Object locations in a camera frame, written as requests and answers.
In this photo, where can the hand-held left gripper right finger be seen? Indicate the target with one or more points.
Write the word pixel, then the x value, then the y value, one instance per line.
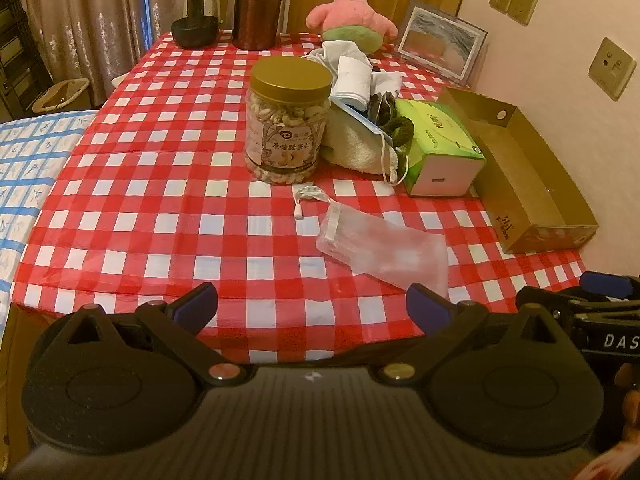
pixel 426 310

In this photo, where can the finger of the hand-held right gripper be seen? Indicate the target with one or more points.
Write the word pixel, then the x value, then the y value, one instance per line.
pixel 550 302
pixel 607 284

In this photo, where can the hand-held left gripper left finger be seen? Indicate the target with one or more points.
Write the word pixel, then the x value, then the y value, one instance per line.
pixel 196 306

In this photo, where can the cardboard box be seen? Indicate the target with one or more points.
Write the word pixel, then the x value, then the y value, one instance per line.
pixel 520 180

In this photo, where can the blue face mask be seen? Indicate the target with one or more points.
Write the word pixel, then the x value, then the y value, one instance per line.
pixel 362 117

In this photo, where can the white cloth garment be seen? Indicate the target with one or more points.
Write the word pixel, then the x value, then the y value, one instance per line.
pixel 327 55

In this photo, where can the clear plastic bag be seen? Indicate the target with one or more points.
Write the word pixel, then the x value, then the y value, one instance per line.
pixel 385 252

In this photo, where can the red checked tablecloth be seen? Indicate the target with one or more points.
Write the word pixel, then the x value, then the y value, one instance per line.
pixel 150 185

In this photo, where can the green tissue box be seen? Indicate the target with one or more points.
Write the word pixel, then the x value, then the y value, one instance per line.
pixel 440 145

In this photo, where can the cream towel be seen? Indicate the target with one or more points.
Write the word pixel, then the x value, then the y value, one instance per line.
pixel 350 145

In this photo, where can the blue patterned bed sheet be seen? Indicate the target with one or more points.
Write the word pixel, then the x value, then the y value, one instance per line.
pixel 30 160

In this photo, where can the white folded cloth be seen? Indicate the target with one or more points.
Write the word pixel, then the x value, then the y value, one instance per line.
pixel 354 79

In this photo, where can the wicker basket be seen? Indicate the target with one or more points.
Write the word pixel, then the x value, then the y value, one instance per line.
pixel 60 96

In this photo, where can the glass jar black base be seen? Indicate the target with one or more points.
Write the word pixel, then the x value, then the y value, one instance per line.
pixel 196 15

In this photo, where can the brown cylindrical canister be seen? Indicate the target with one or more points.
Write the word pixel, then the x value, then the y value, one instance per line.
pixel 257 10

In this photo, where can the dark wooden shelf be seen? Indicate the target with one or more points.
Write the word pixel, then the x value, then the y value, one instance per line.
pixel 20 55

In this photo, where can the beige patterned curtain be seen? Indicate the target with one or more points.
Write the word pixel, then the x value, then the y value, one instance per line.
pixel 85 20

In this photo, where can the pink starfish plush toy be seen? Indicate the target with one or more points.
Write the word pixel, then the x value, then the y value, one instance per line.
pixel 350 10

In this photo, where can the gold wall data socket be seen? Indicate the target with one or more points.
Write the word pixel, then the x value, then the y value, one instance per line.
pixel 612 67

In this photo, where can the clear acrylic picture frame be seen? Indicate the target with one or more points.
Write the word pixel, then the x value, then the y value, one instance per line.
pixel 440 42

